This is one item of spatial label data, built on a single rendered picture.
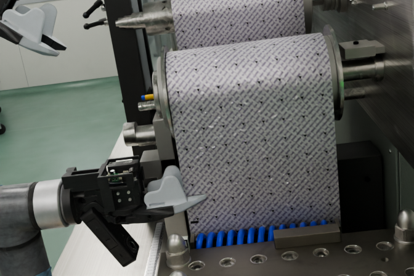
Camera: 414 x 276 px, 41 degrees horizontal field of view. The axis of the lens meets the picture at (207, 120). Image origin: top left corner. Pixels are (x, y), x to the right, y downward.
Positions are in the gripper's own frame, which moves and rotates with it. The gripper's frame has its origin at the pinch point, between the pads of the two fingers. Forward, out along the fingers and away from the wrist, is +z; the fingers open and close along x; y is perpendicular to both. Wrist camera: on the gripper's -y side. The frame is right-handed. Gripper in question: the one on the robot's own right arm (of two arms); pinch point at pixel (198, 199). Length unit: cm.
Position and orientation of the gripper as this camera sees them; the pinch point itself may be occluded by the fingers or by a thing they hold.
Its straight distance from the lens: 86.2
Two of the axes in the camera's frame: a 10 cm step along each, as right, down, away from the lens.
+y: -1.3, -9.4, -3.1
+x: 0.2, -3.2, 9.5
